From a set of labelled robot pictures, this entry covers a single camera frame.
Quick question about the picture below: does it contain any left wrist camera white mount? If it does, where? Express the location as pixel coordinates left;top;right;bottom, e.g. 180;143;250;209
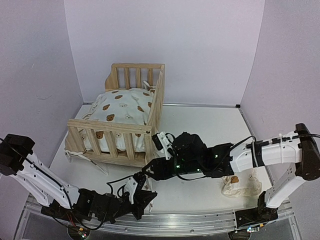
123;171;147;205

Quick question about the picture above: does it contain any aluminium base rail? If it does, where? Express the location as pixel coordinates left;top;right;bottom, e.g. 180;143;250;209
14;189;301;240

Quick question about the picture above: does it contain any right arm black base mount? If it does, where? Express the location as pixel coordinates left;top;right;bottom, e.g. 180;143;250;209
234;191;286;231

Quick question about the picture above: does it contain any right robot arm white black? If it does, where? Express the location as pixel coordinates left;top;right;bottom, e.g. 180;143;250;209
142;123;320;222

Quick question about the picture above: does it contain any bear print cream cushion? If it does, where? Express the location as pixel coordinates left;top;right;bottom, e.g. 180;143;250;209
64;87;156;168

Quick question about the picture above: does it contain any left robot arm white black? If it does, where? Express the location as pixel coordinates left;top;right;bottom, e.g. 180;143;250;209
0;134;158;225

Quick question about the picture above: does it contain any wooden pet bed frame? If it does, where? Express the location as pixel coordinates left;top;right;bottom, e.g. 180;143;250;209
64;63;165;168

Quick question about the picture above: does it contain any small bear print pillow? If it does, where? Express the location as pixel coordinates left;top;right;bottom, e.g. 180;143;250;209
221;169;262;198

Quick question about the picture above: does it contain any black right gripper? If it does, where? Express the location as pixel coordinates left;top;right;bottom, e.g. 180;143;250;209
142;157;204;182

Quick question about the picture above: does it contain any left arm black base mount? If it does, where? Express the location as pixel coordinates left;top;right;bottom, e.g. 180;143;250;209
40;200;87;227

